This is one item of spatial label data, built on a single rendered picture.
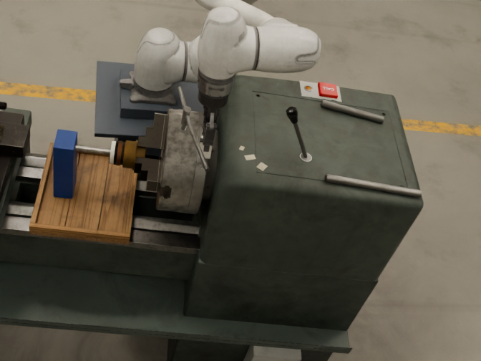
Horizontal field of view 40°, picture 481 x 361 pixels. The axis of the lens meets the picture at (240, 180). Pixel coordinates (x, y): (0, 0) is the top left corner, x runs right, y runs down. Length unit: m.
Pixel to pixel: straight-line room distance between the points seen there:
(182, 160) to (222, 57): 0.46
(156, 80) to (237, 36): 1.10
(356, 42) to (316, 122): 2.82
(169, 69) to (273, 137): 0.73
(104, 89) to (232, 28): 1.33
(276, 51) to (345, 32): 3.35
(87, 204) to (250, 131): 0.59
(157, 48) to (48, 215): 0.77
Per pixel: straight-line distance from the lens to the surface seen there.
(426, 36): 5.19
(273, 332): 2.37
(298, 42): 1.55
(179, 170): 1.87
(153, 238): 2.10
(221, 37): 1.48
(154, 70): 2.53
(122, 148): 1.99
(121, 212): 2.12
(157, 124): 2.00
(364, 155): 1.98
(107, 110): 2.65
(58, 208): 2.13
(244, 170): 1.80
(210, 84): 1.57
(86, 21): 4.39
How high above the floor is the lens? 2.54
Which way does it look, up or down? 46 degrees down
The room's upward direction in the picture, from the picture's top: 17 degrees clockwise
